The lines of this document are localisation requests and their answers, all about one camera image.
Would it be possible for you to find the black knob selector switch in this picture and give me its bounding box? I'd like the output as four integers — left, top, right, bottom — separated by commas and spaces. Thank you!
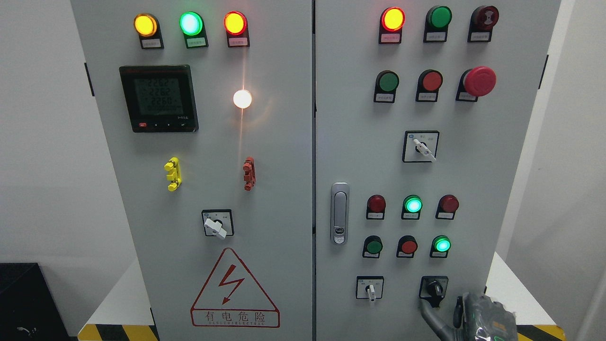
419, 276, 449, 308

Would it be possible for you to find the red terminal connector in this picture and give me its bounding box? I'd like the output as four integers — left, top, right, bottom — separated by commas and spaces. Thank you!
242, 157, 256, 191

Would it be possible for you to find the dark red lamp left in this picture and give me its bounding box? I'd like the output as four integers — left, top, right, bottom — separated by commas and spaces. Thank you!
366, 195, 387, 220

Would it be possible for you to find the dark red lamp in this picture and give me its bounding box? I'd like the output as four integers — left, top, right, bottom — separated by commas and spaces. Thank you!
435, 194, 459, 220
366, 195, 387, 220

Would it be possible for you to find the white lit pilot lamp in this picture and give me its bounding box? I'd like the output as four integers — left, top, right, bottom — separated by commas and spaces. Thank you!
233, 89, 252, 109

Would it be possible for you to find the green push button lower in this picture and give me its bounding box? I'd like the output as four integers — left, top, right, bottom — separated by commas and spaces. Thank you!
362, 235, 383, 259

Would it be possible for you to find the green push button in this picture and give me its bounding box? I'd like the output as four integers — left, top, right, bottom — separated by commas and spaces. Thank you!
423, 6, 452, 43
362, 235, 383, 259

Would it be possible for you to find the green lit lamp middle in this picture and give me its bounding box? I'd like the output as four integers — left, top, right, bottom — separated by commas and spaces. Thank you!
401, 195, 423, 220

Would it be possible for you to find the grey left cabinet door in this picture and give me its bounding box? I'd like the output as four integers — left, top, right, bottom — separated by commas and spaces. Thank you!
71, 0, 312, 341

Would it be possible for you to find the grey cabinet door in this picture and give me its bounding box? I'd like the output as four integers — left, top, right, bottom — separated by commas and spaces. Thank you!
71, 0, 312, 341
316, 0, 560, 341

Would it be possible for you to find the green push button second row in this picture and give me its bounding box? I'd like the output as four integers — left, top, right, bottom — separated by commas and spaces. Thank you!
373, 71, 400, 103

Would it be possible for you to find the red push button lower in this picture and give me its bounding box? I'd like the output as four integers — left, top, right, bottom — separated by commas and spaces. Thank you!
396, 235, 418, 258

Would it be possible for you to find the yellow terminal connector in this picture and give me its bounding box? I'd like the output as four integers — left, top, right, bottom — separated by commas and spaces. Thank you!
164, 157, 182, 192

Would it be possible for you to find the grey right cabinet door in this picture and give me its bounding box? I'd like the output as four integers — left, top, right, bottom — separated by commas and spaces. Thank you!
316, 0, 560, 341

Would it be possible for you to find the red electric danger sticker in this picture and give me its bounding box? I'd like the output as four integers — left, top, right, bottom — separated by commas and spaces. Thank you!
190, 248, 281, 328

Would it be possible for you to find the dark red lamp right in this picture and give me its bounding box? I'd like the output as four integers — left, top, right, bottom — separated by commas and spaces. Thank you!
435, 194, 459, 220

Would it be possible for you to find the red push button second row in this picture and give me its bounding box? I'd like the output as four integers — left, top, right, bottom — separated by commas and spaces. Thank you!
415, 69, 443, 103

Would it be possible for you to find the green lit lamp lower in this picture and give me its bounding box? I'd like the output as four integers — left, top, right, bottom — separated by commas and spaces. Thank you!
430, 235, 452, 258

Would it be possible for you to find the black digital power meter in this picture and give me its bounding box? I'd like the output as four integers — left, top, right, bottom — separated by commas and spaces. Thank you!
119, 64, 198, 133

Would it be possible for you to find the red-rimmed lit indicator lamp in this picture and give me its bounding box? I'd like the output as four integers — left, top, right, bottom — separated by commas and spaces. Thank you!
223, 11, 250, 48

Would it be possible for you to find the red lit lamp right door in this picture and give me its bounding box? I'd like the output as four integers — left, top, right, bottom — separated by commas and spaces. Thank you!
378, 7, 406, 45

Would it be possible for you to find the green lit indicator lamp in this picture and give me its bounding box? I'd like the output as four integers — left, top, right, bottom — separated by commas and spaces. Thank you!
179, 11, 208, 48

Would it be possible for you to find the red emergency stop mushroom button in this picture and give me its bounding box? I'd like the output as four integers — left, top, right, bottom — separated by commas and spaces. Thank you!
456, 65, 497, 103

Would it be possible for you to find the green push button top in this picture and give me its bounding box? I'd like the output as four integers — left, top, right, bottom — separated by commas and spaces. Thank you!
423, 6, 452, 43

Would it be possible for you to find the yellow indicator lamp top left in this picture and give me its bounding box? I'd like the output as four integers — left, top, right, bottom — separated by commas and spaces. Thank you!
134, 13, 164, 49

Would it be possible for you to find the white platform with hazard stripes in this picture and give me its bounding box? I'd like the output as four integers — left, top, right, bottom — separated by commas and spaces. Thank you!
77, 254, 566, 341

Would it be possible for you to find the dark red buzzer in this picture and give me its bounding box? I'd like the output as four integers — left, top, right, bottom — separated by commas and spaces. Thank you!
467, 6, 499, 43

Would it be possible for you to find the black box lower left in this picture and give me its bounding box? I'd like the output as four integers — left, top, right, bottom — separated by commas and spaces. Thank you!
0, 263, 70, 341

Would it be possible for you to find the silver door lock handle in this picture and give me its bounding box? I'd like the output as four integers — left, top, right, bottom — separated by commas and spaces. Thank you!
330, 182, 350, 245

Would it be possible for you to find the white left selector switch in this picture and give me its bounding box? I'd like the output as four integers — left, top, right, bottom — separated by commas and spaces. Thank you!
201, 209, 234, 240

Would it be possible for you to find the white selector switch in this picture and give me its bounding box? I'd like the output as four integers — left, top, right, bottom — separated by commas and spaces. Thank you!
402, 130, 440, 163
201, 209, 234, 240
355, 276, 384, 302

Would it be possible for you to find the white upper right selector switch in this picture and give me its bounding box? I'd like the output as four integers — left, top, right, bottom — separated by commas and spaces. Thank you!
402, 130, 440, 163

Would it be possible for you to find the white lower selector switch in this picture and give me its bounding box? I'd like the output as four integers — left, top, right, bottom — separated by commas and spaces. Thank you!
355, 276, 384, 302

